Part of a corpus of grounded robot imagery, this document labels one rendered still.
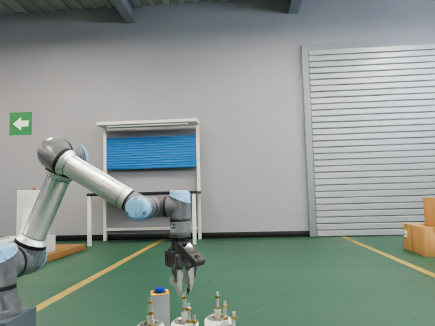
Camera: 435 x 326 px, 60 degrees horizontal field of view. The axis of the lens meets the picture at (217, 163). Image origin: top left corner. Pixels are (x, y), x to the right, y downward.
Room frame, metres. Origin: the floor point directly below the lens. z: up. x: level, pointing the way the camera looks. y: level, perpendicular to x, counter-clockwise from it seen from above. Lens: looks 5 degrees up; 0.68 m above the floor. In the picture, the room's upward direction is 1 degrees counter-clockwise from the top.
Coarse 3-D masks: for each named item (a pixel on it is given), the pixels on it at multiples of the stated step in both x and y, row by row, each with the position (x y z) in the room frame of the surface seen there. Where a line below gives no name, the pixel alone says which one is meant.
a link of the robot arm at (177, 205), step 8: (176, 192) 1.32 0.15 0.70; (184, 192) 1.33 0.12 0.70; (168, 200) 1.33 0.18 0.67; (176, 200) 1.32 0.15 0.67; (184, 200) 1.33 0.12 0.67; (168, 208) 1.33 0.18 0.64; (176, 208) 1.32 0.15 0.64; (184, 208) 1.33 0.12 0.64; (168, 216) 1.35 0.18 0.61; (176, 216) 1.32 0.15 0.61; (184, 216) 1.33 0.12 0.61
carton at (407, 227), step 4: (404, 224) 4.46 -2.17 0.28; (408, 224) 4.32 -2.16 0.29; (412, 224) 4.27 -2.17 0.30; (416, 224) 4.26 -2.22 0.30; (420, 224) 4.26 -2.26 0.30; (404, 228) 4.47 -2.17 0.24; (408, 228) 4.33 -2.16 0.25; (404, 232) 4.46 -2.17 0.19; (408, 232) 4.34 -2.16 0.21; (404, 236) 4.48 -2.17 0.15; (408, 236) 4.34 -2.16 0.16; (404, 240) 4.48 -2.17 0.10; (408, 240) 4.35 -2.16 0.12; (404, 244) 4.49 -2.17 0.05; (408, 244) 4.36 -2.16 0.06; (412, 244) 4.27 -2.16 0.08; (408, 248) 4.36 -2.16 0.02; (412, 248) 4.27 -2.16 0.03
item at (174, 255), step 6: (168, 234) 1.38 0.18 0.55; (174, 234) 1.33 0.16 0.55; (180, 234) 1.32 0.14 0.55; (186, 234) 1.33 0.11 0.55; (174, 240) 1.37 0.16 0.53; (180, 240) 1.34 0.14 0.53; (174, 246) 1.37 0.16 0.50; (168, 252) 1.35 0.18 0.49; (174, 252) 1.33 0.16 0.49; (180, 252) 1.32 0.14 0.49; (168, 258) 1.36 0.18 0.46; (174, 258) 1.33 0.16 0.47; (180, 258) 1.32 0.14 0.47; (168, 264) 1.36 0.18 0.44; (180, 264) 1.32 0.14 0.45; (186, 264) 1.34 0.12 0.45
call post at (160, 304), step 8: (152, 296) 1.46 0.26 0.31; (160, 296) 1.47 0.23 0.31; (168, 296) 1.47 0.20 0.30; (152, 304) 1.46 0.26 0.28; (160, 304) 1.47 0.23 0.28; (168, 304) 1.47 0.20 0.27; (160, 312) 1.47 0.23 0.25; (168, 312) 1.47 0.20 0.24; (160, 320) 1.47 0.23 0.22; (168, 320) 1.47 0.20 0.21
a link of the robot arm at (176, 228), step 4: (172, 224) 1.33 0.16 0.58; (176, 224) 1.32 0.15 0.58; (180, 224) 1.32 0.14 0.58; (184, 224) 1.33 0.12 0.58; (188, 224) 1.34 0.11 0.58; (172, 228) 1.33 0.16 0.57; (176, 228) 1.32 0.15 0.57; (180, 228) 1.32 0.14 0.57; (184, 228) 1.33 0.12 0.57; (188, 228) 1.34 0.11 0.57; (172, 232) 1.33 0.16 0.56; (176, 232) 1.32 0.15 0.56; (180, 232) 1.32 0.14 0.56; (184, 232) 1.33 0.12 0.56; (188, 232) 1.34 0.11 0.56
